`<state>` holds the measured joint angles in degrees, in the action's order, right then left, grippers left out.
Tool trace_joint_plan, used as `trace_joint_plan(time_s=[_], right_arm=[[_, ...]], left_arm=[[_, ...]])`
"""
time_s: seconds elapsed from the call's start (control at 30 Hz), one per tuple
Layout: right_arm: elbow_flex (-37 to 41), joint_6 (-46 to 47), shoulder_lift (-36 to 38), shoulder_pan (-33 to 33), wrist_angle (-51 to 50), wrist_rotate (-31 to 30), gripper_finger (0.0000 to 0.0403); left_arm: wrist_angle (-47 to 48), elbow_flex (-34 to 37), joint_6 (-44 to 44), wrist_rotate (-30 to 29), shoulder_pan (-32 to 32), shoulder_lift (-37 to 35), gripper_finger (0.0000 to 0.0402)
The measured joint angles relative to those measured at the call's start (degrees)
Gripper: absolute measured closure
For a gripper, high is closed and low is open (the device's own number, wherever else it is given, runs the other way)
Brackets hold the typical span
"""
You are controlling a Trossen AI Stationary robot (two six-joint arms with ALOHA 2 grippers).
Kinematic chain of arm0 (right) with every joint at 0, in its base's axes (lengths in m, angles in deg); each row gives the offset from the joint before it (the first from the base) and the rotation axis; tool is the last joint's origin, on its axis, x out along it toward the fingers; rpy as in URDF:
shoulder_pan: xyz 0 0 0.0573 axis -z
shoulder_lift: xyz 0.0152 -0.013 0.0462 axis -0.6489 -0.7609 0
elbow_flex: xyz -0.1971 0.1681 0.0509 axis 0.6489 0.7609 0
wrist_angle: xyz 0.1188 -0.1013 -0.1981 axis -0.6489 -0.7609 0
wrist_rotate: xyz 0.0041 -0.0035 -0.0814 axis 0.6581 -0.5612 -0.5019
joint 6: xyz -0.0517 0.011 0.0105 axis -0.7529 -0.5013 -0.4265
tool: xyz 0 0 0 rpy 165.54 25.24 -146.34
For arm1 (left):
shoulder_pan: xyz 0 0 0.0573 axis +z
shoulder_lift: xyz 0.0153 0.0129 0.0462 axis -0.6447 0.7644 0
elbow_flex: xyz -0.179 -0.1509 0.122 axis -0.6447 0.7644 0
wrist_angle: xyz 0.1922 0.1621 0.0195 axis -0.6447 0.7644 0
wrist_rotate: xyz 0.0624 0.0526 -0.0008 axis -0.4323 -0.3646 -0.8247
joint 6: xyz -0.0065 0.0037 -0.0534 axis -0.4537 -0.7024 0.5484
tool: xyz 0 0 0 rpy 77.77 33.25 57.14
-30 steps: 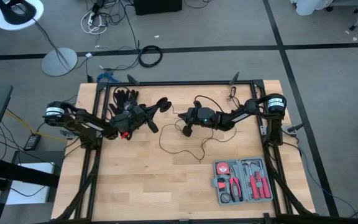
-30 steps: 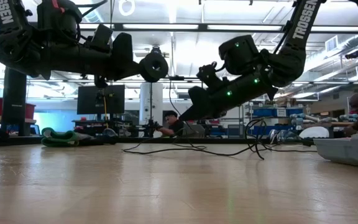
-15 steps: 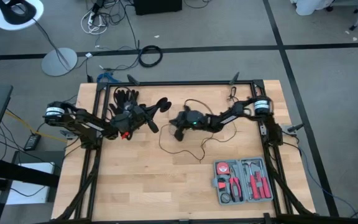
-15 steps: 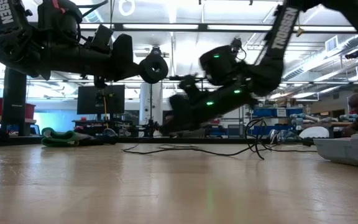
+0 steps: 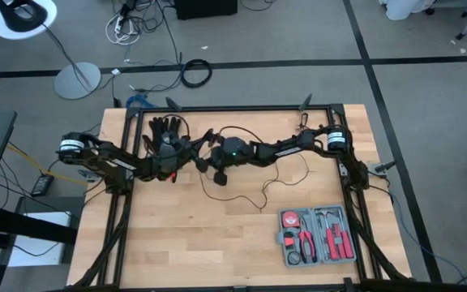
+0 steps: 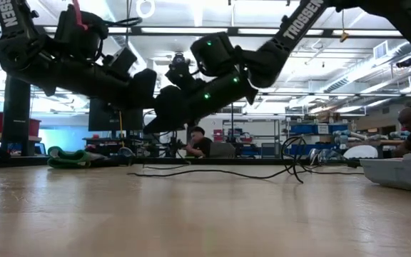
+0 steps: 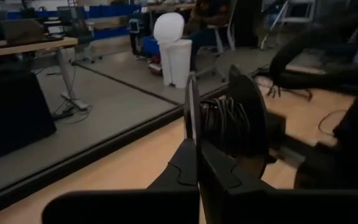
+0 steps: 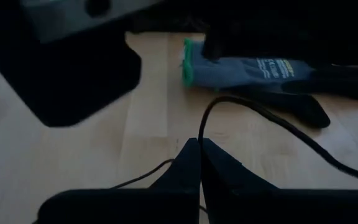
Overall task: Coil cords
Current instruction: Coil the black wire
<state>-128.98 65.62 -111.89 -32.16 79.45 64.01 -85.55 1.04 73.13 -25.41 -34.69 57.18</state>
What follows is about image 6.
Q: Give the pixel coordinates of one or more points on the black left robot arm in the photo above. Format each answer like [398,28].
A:
[66,78]

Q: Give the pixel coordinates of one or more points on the black work glove green cuff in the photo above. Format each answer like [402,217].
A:
[66,158]

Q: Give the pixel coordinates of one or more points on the black tripod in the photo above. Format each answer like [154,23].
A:
[172,145]

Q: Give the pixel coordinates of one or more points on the blue storage bin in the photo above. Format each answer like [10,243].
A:
[303,129]

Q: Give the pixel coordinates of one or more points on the red storage bin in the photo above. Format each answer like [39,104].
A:
[35,126]

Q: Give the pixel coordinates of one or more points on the yellow hanging tag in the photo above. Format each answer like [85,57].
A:
[344,36]

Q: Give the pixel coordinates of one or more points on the grey plastic tool case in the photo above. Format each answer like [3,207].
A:
[398,175]

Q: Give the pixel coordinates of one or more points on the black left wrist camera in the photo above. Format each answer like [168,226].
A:
[121,60]

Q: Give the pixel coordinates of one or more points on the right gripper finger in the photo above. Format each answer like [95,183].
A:
[170,125]

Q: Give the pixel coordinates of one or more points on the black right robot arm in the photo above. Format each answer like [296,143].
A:
[269,64]

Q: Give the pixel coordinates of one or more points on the blue grey bundle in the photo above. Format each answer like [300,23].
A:
[321,156]

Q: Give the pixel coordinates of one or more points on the black monitor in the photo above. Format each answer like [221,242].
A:
[102,121]

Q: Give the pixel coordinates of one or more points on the grey laptop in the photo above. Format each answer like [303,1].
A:
[221,150]

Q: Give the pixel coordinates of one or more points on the white ceiling vent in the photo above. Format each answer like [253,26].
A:
[380,50]

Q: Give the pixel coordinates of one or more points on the black ceiling projector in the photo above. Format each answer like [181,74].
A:
[404,63]

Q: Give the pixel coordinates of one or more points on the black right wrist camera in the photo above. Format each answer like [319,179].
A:
[186,76]

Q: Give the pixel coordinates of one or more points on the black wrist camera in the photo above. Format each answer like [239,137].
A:
[121,60]
[186,76]

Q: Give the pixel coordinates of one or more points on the white round object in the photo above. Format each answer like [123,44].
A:
[360,152]

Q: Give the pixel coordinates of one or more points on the black overhead camera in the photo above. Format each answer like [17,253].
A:
[179,59]

